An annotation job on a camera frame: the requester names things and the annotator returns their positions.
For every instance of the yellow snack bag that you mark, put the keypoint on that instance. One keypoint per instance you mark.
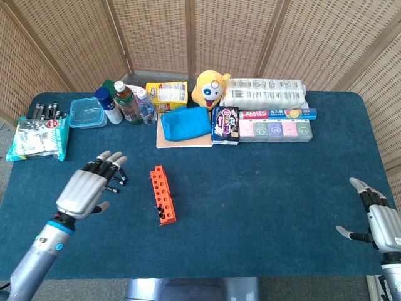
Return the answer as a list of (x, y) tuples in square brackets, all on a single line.
[(166, 94)]

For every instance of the teal white plastic bag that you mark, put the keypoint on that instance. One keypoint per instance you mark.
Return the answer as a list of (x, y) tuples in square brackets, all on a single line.
[(37, 138)]

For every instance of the wooden cutting board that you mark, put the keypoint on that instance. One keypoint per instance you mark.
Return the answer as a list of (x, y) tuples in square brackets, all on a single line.
[(188, 144)]

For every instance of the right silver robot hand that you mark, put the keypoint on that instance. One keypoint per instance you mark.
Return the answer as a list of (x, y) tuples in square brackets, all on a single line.
[(387, 225)]

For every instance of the green label tea bottle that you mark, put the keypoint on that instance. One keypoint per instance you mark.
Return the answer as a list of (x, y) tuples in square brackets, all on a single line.
[(127, 103)]

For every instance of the pink white package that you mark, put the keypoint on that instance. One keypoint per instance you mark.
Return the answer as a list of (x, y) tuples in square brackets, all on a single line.
[(133, 87)]

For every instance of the dark green package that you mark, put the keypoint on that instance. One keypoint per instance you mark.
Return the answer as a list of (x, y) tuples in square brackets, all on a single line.
[(108, 84)]

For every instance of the pastel pocket tissue multipack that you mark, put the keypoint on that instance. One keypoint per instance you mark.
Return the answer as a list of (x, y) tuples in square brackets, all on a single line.
[(275, 130)]

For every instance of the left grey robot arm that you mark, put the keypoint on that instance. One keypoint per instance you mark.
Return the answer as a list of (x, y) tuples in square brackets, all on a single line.
[(37, 260)]

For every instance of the large white tissue pack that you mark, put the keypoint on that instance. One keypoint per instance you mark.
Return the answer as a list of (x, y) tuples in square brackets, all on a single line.
[(263, 94)]

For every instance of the wicker folding screen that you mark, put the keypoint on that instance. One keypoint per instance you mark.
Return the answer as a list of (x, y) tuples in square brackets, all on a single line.
[(156, 31)]

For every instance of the white bottle blue cap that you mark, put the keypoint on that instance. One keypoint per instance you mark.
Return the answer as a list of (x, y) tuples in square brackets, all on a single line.
[(109, 106)]

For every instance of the orange screwdriver holder rack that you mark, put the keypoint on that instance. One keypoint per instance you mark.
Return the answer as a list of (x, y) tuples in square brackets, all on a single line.
[(164, 194)]

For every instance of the clear container teal lid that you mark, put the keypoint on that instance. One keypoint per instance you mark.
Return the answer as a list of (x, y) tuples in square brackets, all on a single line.
[(87, 113)]

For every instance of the blue folded cloth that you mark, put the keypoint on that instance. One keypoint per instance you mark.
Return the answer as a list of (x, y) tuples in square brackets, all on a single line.
[(185, 123)]

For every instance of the yellow plush toy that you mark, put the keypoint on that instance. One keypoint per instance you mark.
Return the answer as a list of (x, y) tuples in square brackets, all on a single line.
[(206, 91)]

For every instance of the clear water bottle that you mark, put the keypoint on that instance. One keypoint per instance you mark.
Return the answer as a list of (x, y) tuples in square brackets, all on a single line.
[(146, 108)]

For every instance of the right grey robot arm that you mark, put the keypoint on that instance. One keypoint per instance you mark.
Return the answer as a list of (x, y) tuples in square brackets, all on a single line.
[(393, 276)]

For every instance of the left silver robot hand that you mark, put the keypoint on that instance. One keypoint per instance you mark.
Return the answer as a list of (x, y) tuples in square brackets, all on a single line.
[(81, 191)]

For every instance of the grey robot torso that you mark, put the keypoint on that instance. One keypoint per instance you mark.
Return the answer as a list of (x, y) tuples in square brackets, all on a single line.
[(188, 290)]

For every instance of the blue carpet table cover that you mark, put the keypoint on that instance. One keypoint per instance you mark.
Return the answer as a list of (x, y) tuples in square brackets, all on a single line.
[(250, 188)]

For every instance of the plastic food wrap box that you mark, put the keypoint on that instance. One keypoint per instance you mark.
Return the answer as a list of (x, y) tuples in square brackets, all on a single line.
[(257, 114)]

